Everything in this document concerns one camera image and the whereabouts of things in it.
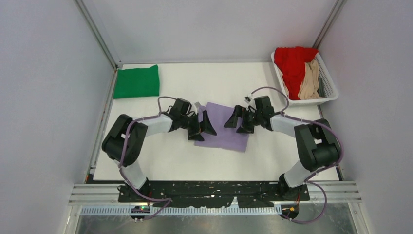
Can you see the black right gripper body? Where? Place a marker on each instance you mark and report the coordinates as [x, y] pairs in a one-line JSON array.
[[257, 116]]

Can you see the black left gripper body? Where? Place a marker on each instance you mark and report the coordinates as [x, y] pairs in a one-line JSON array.
[[185, 121]]

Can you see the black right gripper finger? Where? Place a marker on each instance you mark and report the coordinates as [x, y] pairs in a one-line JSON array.
[[233, 120], [247, 126]]

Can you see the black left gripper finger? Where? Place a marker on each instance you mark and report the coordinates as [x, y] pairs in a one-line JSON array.
[[206, 125], [194, 130]]

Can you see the lavender purple t-shirt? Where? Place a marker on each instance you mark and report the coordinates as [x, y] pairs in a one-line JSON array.
[[226, 138]]

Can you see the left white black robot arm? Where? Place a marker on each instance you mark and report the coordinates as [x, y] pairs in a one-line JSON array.
[[124, 141]]

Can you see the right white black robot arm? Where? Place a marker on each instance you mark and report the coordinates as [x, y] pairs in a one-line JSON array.
[[317, 146]]

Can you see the beige t-shirt in basket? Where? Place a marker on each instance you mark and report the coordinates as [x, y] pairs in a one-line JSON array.
[[310, 84]]

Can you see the green folded t-shirt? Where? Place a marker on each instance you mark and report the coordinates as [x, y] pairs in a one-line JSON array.
[[137, 82]]

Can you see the red t-shirt in basket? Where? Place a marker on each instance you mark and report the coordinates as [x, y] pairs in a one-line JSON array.
[[291, 62]]

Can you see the white plastic laundry basket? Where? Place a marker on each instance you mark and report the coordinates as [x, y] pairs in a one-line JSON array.
[[327, 90]]

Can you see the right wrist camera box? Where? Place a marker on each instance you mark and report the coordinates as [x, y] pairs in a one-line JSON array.
[[248, 99]]

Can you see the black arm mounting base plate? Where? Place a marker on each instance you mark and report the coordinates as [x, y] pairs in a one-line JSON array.
[[213, 194]]

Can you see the aluminium front frame rail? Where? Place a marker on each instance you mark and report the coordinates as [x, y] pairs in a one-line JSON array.
[[102, 199]]

